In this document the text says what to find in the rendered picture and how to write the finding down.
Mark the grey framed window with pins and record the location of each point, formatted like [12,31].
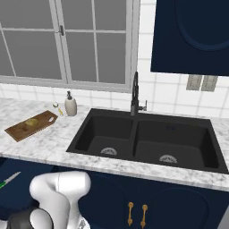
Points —
[64,59]

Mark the brown potato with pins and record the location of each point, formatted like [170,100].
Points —
[31,122]

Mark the black tap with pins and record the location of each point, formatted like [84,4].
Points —
[135,95]

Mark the navy open drawer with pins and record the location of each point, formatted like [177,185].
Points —
[18,196]

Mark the navy base cupboard door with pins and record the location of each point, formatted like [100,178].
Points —
[110,202]
[184,208]

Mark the grey wall socket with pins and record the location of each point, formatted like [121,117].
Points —
[209,83]
[194,82]

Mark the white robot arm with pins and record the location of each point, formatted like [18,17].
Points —
[67,190]

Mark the dark window latch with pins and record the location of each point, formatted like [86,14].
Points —
[61,30]

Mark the beige soap dispenser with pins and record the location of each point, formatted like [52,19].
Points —
[71,106]

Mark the wooden cutting board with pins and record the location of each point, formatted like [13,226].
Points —
[21,130]

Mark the black double sink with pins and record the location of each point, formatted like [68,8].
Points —
[167,140]

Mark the navy wall cupboard door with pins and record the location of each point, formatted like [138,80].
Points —
[170,44]

